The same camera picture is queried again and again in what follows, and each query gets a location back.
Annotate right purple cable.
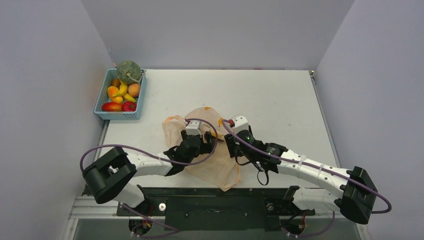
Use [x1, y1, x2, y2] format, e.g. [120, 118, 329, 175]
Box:
[221, 119, 393, 239]

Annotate aluminium frame rail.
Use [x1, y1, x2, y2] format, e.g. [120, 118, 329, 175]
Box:
[67, 195, 365, 221]

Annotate red tomato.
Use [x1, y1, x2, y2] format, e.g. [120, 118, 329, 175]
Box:
[121, 101, 137, 112]

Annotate green netted melon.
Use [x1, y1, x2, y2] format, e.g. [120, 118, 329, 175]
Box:
[116, 60, 143, 85]

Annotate purple cable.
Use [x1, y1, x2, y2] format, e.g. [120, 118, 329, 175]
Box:
[79, 118, 219, 239]
[221, 119, 393, 239]

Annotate blue plastic basket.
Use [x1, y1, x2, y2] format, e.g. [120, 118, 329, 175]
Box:
[93, 68, 147, 120]

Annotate brown kiwi fruit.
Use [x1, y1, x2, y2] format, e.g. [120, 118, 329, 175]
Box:
[110, 78, 121, 89]

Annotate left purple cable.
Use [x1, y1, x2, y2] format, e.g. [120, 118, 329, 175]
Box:
[79, 118, 219, 239]

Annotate red yellow mango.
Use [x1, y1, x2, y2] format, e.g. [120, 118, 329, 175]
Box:
[101, 102, 122, 112]

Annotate translucent orange plastic bag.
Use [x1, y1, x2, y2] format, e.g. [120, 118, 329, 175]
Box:
[161, 106, 242, 192]

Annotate orange peach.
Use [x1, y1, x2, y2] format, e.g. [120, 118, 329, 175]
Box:
[127, 83, 141, 98]

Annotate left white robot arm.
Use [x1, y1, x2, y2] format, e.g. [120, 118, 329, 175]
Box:
[81, 130, 218, 215]

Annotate yellow banana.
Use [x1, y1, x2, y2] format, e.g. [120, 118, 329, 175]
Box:
[113, 83, 128, 98]
[122, 93, 137, 103]

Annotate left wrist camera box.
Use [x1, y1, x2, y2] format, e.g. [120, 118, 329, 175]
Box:
[185, 120, 202, 136]

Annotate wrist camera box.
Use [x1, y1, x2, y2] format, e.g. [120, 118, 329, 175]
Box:
[230, 114, 249, 134]
[185, 120, 202, 136]

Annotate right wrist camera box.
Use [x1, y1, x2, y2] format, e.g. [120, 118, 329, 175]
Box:
[230, 114, 249, 134]

